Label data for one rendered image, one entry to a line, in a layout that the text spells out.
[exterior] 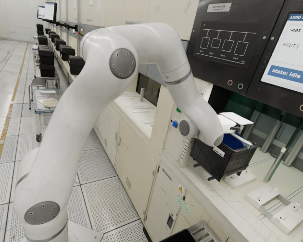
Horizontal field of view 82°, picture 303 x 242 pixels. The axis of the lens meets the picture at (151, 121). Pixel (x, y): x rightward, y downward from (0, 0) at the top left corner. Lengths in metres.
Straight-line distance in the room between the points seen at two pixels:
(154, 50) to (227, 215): 0.79
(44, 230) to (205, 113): 0.59
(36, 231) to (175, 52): 0.62
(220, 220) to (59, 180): 0.76
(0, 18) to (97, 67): 13.68
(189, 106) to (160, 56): 0.20
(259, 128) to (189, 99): 1.25
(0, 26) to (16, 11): 1.22
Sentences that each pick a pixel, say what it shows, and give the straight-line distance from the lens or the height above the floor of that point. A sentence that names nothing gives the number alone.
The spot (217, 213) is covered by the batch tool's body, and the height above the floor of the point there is 0.84.
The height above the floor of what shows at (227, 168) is 1.07.
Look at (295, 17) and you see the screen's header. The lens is 0.76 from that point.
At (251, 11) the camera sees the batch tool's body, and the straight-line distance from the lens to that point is 0.84.
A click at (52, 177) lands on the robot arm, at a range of 0.49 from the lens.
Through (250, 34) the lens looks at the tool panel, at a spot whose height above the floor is 1.61.
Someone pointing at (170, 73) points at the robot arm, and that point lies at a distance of 0.51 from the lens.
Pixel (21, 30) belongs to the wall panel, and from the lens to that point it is 13.96.
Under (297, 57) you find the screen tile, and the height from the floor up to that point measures 1.56.
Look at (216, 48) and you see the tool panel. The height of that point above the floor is 1.55.
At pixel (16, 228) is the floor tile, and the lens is 1.96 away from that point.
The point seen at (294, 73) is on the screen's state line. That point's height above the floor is 1.52.
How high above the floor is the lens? 1.53
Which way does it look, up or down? 25 degrees down
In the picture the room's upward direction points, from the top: 11 degrees clockwise
